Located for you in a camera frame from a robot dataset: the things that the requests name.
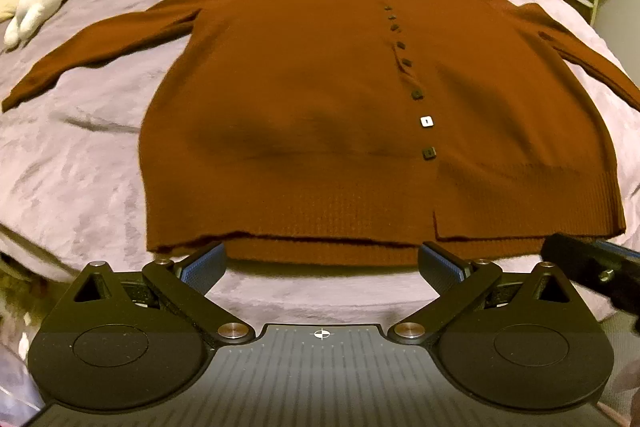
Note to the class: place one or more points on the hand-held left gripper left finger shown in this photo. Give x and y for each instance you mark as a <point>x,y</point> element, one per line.
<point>206,259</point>

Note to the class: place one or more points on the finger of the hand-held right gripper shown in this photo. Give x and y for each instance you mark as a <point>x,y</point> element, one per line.
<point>575,257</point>

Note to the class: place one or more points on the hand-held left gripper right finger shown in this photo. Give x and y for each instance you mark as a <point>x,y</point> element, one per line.
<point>441,263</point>

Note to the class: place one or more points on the brown knit cardigan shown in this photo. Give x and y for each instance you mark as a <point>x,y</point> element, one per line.
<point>300,107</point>

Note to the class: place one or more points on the purple bed sheet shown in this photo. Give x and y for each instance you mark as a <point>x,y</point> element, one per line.
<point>95,167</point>

